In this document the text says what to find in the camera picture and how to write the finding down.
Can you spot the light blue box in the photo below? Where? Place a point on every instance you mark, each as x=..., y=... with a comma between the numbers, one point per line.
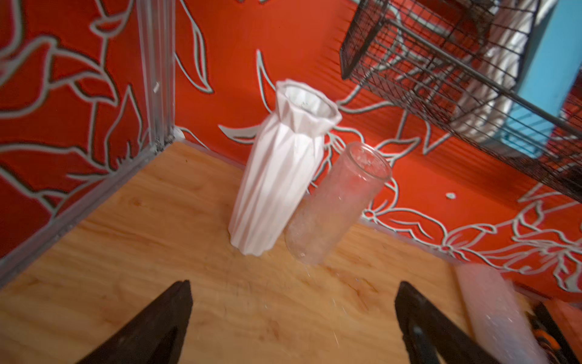
x=552, y=62

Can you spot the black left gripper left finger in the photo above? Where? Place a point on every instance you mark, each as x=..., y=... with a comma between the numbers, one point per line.
x=154, y=335

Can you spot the aluminium frame post left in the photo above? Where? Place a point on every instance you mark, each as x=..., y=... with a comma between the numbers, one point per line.
x=157, y=34

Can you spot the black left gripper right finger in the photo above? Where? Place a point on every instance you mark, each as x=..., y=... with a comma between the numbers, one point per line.
x=429, y=336

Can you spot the orange handled pliers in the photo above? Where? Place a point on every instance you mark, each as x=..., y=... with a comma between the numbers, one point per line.
x=539, y=322

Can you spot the black wire basket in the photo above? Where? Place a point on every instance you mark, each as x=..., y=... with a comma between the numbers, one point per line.
x=457, y=64

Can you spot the clear glass vase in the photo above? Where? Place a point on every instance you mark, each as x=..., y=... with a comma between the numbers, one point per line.
x=321, y=220

